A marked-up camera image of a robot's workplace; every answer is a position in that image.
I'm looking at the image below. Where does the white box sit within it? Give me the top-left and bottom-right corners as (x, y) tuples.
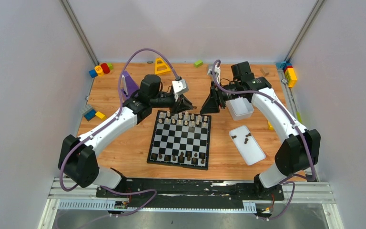
(226, 97), (254, 121)

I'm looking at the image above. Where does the purple metronome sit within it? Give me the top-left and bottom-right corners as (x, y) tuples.
(121, 71), (139, 101)

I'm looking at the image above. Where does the yellow cylinder block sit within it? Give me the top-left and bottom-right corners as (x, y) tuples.
(95, 65), (104, 77)

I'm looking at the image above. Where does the grey blue brick left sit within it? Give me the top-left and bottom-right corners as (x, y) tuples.
(80, 104), (96, 121)

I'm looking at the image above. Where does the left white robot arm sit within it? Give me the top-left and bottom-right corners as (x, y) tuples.
(58, 74), (193, 197)

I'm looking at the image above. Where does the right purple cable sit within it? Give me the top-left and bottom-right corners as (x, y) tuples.
(212, 59), (317, 221)

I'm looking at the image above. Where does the yellow brick stack right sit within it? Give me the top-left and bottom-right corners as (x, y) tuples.
(285, 67), (297, 88)

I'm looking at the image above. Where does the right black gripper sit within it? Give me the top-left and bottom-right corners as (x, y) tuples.
(200, 81), (241, 114)

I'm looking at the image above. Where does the blue block left corner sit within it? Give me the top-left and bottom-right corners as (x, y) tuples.
(89, 69), (98, 78)

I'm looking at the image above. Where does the small yellow block right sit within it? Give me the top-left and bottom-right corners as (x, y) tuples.
(267, 122), (274, 130)

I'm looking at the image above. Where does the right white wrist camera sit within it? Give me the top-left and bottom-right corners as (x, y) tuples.
(207, 64), (221, 82)

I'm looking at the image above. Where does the purple cable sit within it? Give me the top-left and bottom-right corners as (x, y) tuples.
(212, 59), (317, 221)
(58, 48), (182, 219)

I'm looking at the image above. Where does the red cylinder block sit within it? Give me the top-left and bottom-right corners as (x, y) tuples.
(101, 63), (110, 74)

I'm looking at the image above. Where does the yellow triangle toy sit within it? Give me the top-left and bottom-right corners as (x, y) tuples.
(154, 58), (171, 75)

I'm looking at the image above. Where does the dark chess pieces pile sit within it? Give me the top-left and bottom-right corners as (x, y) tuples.
(231, 132), (252, 145)

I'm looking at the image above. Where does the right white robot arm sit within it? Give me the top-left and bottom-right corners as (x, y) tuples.
(200, 60), (321, 199)

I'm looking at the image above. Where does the small yellow block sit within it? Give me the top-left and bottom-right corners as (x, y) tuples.
(95, 111), (107, 121)
(267, 122), (274, 130)

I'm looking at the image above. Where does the green block top centre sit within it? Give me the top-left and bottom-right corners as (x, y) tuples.
(194, 60), (203, 68)

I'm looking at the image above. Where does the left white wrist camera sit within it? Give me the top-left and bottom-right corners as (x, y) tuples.
(172, 79), (189, 96)

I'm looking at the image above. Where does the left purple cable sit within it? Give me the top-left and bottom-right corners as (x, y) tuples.
(58, 48), (182, 219)

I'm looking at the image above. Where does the black white chessboard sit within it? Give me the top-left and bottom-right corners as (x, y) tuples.
(147, 110), (212, 170)

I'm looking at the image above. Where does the small yellow block left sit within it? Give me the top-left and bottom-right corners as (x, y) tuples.
(95, 111), (107, 121)

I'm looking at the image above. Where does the white box lid tray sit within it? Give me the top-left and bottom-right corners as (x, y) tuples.
(229, 125), (266, 166)

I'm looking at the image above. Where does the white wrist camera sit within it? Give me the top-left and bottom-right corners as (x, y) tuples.
(172, 79), (189, 96)
(207, 64), (221, 82)

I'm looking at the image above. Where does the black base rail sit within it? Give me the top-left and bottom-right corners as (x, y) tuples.
(96, 177), (285, 211)

